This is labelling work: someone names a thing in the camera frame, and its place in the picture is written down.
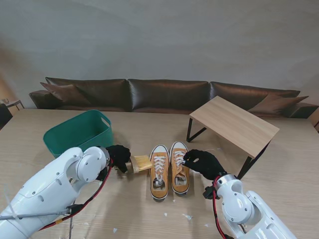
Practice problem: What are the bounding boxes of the small wooden shelf black legs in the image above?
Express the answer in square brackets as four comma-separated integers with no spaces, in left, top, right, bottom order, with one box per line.
[186,96,280,179]

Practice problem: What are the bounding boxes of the green plastic basket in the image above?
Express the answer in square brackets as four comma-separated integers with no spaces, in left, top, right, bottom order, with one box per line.
[42,110,114,160]

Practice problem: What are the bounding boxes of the dark brown leather sofa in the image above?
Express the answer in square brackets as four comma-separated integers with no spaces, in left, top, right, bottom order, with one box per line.
[29,76,319,119]

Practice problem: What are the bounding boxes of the wooden shoe brush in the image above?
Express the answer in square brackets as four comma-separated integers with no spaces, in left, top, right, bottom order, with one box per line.
[126,154,152,175]

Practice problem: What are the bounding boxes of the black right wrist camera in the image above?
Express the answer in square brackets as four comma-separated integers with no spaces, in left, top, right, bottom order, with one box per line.
[203,186,216,200]

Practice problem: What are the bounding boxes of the brown leather cushion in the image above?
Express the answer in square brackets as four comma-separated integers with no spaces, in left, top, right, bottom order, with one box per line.
[39,82,93,107]
[248,93,310,115]

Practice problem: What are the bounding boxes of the grey cable with black plug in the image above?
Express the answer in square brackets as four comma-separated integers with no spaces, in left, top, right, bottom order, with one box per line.
[0,204,84,221]

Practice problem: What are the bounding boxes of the dark chair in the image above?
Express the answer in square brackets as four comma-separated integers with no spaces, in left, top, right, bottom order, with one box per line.
[0,103,13,130]

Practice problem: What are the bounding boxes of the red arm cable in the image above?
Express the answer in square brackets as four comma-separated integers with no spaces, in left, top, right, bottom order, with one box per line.
[37,159,114,231]
[211,175,229,239]

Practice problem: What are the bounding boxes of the yellow canvas sneaker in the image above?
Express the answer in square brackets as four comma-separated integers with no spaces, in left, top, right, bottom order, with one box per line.
[169,141,191,196]
[149,144,170,201]

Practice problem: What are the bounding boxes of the red left arm cable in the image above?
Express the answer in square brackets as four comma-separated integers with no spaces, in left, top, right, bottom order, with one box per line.
[37,159,114,231]

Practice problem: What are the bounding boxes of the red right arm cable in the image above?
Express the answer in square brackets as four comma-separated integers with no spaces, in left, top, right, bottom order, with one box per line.
[211,175,229,239]

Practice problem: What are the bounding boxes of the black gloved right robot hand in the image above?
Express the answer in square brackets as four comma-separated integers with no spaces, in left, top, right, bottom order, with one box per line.
[181,149,228,181]

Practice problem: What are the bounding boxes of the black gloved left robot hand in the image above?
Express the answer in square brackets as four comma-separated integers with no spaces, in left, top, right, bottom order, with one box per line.
[105,144,132,174]

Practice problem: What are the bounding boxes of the wooden side table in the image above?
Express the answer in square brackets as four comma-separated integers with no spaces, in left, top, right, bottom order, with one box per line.
[0,99,25,110]

